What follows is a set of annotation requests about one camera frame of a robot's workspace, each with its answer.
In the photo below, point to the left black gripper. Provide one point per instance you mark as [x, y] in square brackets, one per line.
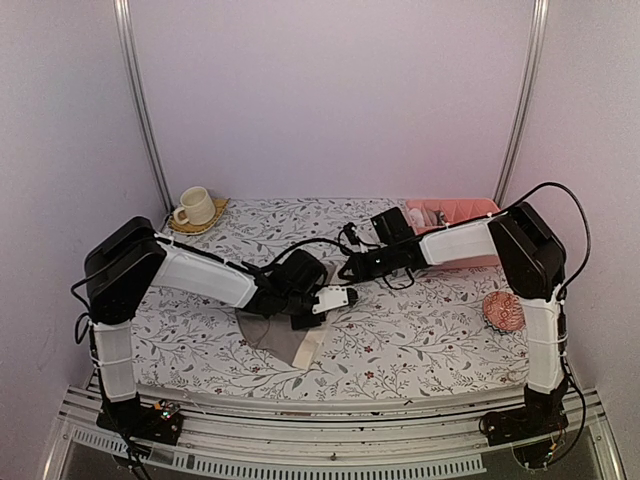
[307, 325]

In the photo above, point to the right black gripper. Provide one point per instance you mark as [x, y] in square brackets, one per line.
[362, 275]

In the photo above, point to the taupe underwear cream waistband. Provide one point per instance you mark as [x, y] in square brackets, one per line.
[296, 348]

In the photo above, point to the grey boxer briefs white trim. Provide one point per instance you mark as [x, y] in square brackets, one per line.
[434, 218]

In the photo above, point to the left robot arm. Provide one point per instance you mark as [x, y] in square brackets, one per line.
[160, 320]

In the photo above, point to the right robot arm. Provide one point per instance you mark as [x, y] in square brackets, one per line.
[532, 259]

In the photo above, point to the white item in tray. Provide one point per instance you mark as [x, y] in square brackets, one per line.
[416, 217]

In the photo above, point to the pink divided organizer tray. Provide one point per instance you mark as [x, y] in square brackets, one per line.
[458, 210]

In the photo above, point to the cream ceramic mug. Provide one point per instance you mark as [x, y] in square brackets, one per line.
[196, 207]

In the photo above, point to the floral tablecloth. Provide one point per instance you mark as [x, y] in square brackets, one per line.
[421, 335]

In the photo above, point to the red patterned bowl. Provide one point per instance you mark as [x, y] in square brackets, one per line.
[503, 312]

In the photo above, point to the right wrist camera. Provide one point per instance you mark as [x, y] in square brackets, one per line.
[358, 239]

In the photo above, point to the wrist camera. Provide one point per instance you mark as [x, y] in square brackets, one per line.
[358, 239]
[333, 297]

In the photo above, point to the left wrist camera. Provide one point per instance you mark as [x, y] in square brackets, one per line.
[333, 297]

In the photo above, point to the front aluminium rail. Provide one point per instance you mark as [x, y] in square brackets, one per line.
[229, 437]

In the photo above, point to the left aluminium frame post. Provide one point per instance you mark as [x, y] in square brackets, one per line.
[126, 36]

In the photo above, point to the aluminium frame post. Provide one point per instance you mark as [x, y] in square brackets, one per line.
[126, 36]
[531, 67]

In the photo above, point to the right aluminium frame post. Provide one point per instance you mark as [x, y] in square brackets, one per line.
[531, 67]

